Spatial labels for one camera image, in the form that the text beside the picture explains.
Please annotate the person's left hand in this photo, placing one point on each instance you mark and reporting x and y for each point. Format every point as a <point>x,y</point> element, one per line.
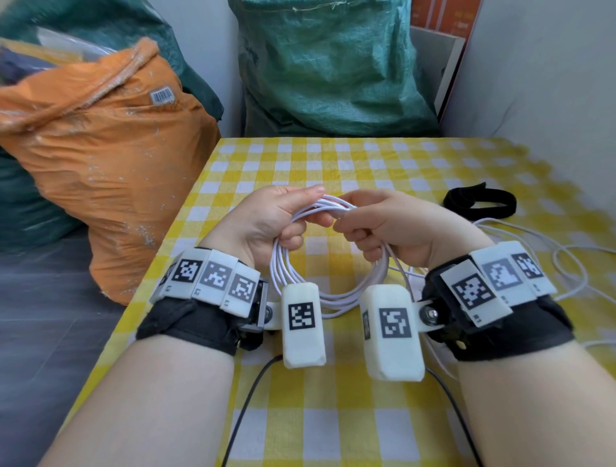
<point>260,221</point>

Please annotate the person's right hand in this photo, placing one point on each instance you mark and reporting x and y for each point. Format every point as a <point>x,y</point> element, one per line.
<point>414,226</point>

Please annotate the person's left forearm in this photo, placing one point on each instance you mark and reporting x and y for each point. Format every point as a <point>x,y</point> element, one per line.
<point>144,404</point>

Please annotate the white marker wrist band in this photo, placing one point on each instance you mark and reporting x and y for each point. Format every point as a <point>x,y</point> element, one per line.
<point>212,279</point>
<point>500,281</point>

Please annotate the orange woven sack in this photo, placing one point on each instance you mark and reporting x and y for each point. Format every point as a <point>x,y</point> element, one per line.
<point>110,159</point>

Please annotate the small pale leaning board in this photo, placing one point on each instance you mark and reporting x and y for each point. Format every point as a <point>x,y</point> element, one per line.
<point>435,62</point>

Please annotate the upright open green sack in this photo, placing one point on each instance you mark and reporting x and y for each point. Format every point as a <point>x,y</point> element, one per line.
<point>332,67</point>

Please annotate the tall crumpled green sack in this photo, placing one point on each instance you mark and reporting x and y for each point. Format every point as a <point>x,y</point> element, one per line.
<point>187,57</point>

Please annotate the large grey board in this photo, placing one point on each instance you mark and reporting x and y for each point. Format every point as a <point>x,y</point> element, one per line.
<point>544,91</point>

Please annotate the yellow checkered tablecloth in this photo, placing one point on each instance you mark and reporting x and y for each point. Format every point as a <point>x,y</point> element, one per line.
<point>346,414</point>

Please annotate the orange poster board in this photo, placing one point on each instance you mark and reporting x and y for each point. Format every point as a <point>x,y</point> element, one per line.
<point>447,14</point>

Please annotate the clear plastic parcel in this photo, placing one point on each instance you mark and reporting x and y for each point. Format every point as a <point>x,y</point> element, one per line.
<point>72,41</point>

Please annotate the yellow flat parcel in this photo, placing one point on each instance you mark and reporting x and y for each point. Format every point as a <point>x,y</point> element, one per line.
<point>43,50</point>

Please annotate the dark blue parcel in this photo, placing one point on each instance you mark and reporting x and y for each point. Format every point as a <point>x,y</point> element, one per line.
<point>19,67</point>

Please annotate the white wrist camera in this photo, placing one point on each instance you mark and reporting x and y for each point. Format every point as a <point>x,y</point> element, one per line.
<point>302,327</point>
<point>392,332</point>

